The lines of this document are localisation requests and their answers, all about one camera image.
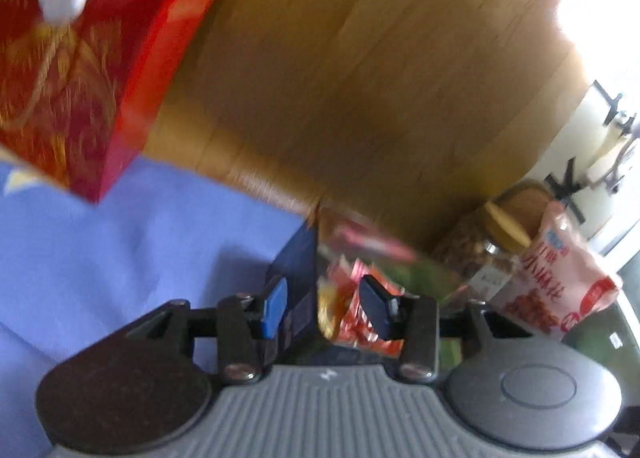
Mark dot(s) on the white door frame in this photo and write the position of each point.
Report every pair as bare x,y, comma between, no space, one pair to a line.
615,238

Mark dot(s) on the orange red snack packet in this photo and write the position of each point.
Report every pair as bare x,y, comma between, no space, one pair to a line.
345,318

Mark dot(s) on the red gift box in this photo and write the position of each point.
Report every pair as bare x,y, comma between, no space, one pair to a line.
75,87

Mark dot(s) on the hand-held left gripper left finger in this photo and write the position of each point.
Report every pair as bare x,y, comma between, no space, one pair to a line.
272,305

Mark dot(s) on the pink twisted dough snack bag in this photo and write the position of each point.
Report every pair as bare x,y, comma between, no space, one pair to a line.
550,283

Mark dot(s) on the black printed storage box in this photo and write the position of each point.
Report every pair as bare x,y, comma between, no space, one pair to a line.
300,263

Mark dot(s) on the clear nut jar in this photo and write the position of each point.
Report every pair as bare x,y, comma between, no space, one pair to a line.
470,250

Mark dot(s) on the green snack packet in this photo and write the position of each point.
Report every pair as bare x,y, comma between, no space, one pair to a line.
425,278

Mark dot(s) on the green patterned glass door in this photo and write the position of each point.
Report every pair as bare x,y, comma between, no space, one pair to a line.
595,333

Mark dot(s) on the wood grain wall panel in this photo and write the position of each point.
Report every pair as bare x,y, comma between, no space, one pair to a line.
375,87

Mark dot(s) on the blue printed bed cloth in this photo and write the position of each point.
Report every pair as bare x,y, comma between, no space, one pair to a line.
125,263

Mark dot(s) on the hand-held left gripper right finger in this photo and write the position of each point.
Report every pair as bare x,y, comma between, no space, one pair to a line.
377,305

